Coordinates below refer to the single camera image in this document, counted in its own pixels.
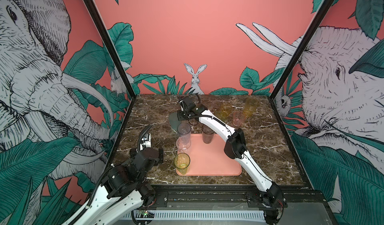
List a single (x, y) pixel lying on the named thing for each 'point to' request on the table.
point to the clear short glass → (183, 144)
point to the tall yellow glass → (250, 106)
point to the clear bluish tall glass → (184, 129)
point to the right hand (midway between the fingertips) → (176, 114)
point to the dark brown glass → (207, 134)
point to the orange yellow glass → (226, 107)
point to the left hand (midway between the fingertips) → (152, 146)
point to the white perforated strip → (238, 215)
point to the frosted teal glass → (173, 121)
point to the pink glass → (239, 118)
